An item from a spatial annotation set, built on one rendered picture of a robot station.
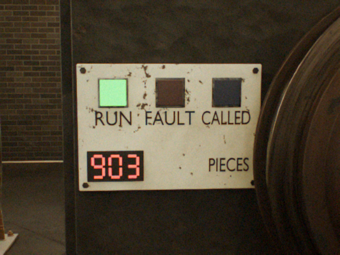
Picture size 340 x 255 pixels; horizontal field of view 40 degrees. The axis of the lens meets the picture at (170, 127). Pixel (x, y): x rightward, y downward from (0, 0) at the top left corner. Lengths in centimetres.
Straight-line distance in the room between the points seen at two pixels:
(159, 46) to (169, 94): 7
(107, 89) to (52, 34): 611
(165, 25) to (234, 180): 24
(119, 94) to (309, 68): 26
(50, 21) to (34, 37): 32
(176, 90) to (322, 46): 21
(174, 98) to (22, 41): 621
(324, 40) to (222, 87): 17
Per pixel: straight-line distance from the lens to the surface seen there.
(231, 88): 67
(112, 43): 68
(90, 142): 67
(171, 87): 65
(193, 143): 67
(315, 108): 55
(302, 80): 56
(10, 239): 372
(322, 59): 57
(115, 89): 65
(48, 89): 675
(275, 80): 61
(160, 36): 68
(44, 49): 676
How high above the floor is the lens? 122
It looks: 6 degrees down
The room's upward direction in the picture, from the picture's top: straight up
